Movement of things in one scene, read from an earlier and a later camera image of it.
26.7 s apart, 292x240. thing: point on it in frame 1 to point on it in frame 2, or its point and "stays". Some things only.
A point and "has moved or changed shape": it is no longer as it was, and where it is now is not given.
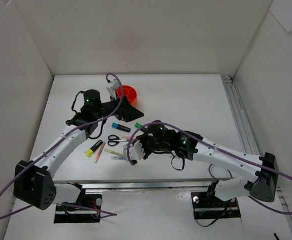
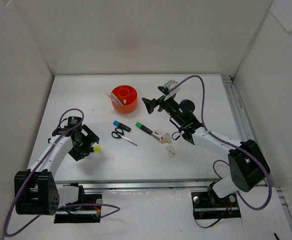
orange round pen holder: [130, 92] stays
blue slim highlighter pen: [121, 158] has moved or changed shape
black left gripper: [122, 113] to [86, 141]
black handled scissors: [114, 140] to [119, 133]
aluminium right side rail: [240, 115] stays
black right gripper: [146, 146] to [159, 100]
